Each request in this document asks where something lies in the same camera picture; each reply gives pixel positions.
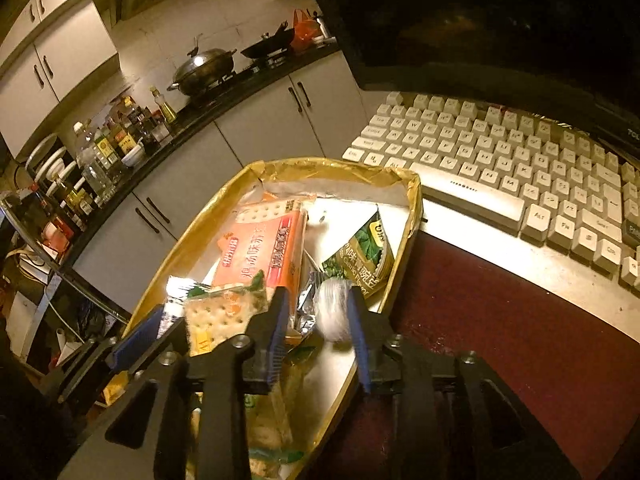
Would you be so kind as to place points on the white wall cabinets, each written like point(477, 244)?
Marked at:
point(65, 45)

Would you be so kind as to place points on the black frying pan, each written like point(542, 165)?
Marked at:
point(267, 47)

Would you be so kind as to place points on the white box with yellow tape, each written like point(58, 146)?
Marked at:
point(345, 212)

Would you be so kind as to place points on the silver snack packet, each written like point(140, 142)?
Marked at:
point(307, 310)

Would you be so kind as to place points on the black monitor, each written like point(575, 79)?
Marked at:
point(475, 20)

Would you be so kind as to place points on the orange plastic bag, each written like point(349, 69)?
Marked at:
point(305, 32)

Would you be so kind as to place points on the steel pot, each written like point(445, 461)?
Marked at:
point(324, 27)

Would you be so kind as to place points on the white bowl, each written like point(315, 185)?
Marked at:
point(132, 157)

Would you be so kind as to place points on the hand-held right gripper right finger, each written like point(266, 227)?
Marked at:
point(360, 345)

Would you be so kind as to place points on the white keyboard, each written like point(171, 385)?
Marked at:
point(500, 160)

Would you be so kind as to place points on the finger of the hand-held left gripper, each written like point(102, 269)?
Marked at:
point(167, 345)
point(137, 335)

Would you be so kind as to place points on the row of condiment bottles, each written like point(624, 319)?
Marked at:
point(105, 155)

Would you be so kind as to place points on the black gas stove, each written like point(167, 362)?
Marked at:
point(235, 80)

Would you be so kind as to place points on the cream label cracker packet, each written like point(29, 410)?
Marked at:
point(220, 315)

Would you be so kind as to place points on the steel wok with lid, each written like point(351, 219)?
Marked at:
point(205, 67)

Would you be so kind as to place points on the large orange cracker packet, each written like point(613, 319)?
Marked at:
point(260, 255)

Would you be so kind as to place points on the dish rack with plates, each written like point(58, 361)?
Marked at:
point(45, 165)

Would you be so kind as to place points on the white base cabinets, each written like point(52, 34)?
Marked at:
point(260, 125)

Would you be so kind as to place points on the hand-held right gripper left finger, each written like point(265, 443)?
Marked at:
point(277, 340)

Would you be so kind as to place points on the yellow oil bottle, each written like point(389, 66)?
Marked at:
point(166, 109)

